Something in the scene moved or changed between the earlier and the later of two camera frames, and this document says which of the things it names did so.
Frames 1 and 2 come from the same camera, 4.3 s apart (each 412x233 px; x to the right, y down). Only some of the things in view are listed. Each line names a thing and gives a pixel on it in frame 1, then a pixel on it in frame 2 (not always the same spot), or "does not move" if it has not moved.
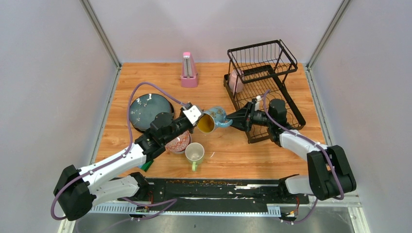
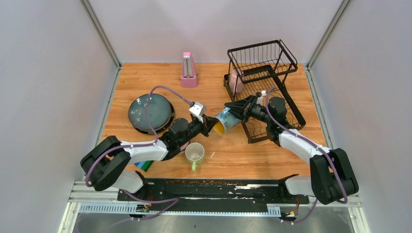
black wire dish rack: x=254 y=81 does not move
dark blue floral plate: x=144 y=108 does not move
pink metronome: x=189 y=76 does not move
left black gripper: x=192 y=127 -> x=208 y=123
